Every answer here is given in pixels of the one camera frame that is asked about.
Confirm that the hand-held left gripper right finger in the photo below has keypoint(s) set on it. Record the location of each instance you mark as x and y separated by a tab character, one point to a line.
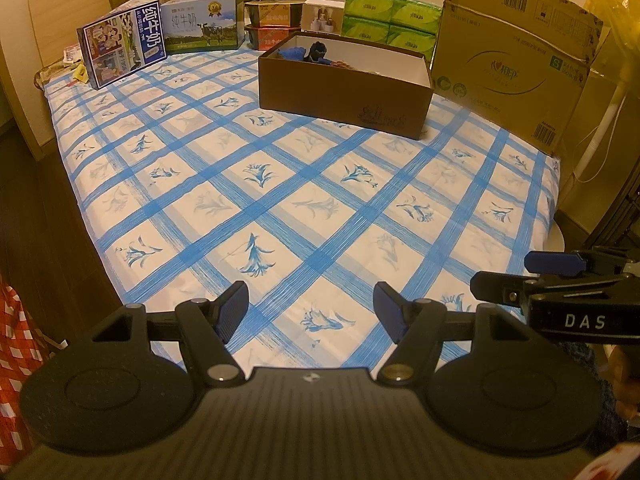
390	310

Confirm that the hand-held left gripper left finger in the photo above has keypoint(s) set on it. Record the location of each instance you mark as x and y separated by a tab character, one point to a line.
232	310

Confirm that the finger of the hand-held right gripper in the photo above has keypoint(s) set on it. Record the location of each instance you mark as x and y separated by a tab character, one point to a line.
545	261
500	287

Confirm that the brown cardboard shoe box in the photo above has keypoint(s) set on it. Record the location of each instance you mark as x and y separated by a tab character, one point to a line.
325	90

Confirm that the orange snack packet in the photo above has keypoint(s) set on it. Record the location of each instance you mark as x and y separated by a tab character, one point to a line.
344	64

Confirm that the blue soft toy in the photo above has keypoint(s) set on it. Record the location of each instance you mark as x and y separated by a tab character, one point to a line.
294	53

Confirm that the person's right hand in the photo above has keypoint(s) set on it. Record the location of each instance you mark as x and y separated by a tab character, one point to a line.
625	375

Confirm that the black metal stand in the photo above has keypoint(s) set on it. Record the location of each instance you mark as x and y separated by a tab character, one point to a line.
620	220

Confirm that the person's dark blue clothing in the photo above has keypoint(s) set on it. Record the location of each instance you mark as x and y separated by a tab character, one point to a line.
605	425

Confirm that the blue checked bed sheet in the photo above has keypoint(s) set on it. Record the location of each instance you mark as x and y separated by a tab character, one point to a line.
300	185

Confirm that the white pole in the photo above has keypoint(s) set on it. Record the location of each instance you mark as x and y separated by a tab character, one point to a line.
600	130

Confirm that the large brown cardboard carton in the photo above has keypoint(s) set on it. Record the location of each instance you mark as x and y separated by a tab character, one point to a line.
500	70

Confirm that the red checked bag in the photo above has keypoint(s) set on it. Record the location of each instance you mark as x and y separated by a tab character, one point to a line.
20	340

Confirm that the yellow plastic bag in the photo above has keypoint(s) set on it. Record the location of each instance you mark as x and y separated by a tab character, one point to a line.
615	0

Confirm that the red instant noodle bowl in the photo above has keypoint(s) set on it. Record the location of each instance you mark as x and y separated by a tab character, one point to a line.
265	37

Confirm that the small yellow item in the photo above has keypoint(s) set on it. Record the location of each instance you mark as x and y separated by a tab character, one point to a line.
80	72

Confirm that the blue cow print milk box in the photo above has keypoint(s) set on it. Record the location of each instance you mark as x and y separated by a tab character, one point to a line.
200	25

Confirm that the tall blue white milk box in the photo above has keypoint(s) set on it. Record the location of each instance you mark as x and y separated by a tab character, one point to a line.
120	45

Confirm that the wicker basket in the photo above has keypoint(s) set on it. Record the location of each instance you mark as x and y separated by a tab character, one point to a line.
50	77

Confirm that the gold instant noodle bowl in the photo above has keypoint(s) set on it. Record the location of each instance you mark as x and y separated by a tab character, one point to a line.
272	12

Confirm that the small red white packet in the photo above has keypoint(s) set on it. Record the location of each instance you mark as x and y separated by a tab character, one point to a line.
72	53

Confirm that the white product box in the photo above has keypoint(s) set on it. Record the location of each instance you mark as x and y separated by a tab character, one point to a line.
322	15

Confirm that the stack of green tissue packs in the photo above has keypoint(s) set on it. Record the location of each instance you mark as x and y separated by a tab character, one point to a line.
370	7

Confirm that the light wooden bed headboard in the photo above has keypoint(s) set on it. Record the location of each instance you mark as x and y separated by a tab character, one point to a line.
65	10

